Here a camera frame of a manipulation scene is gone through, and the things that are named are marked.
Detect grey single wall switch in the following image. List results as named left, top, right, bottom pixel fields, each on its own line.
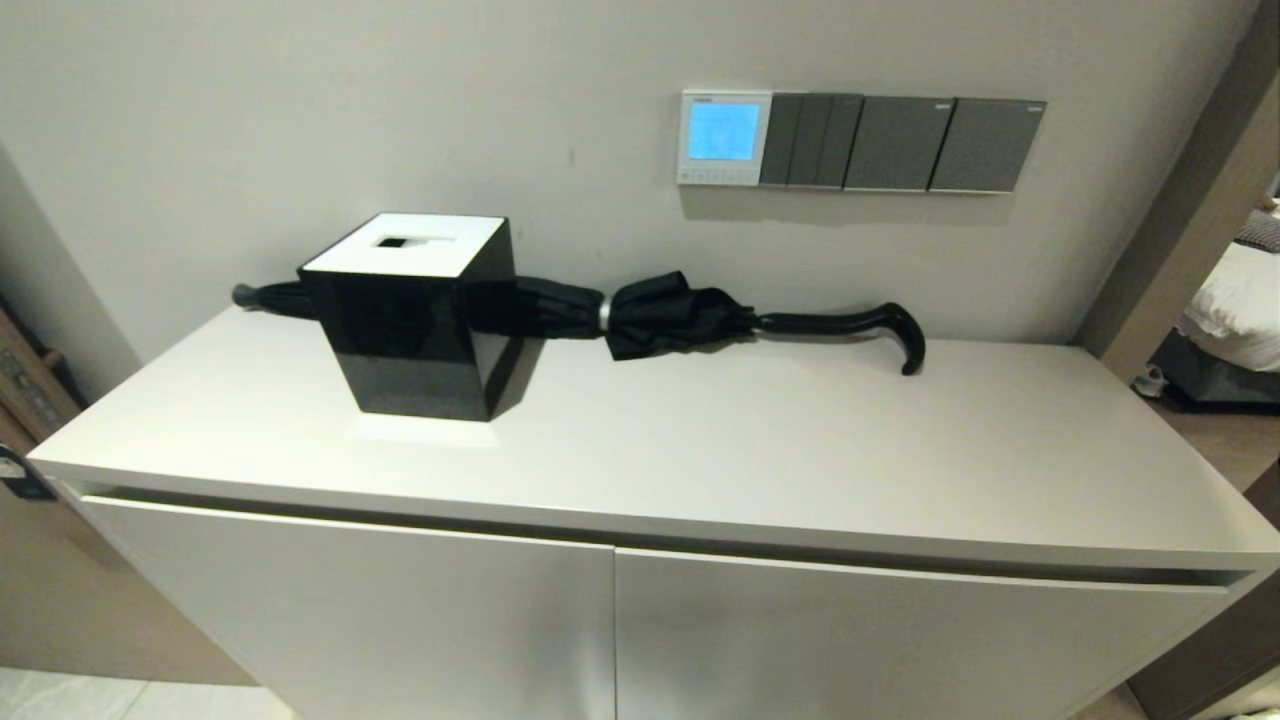
left=845, top=95, right=961, bottom=192
left=930, top=97, right=1049, bottom=195

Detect grey triple rocker wall switch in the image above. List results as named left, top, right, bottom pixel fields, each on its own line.
left=760, top=92, right=867, bottom=190

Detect black folded umbrella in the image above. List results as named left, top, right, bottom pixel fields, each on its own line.
left=230, top=270, right=928, bottom=378

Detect brown wooden door frame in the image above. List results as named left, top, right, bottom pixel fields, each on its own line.
left=1078, top=0, right=1280, bottom=383

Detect white wall thermostat panel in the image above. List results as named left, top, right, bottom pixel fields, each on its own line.
left=678, top=88, right=775, bottom=187

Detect white cabinet door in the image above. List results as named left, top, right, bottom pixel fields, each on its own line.
left=615, top=548, right=1237, bottom=720
left=78, top=495, right=618, bottom=720

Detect dark bed base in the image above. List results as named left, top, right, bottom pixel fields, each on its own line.
left=1150, top=330, right=1280, bottom=414

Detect white sideboard cabinet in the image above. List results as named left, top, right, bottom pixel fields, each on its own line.
left=25, top=300, right=1280, bottom=720

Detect black tissue box white lid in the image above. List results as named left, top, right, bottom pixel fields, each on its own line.
left=298, top=212, right=521, bottom=423

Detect white bed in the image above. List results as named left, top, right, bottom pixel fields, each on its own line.
left=1178, top=205, right=1280, bottom=374

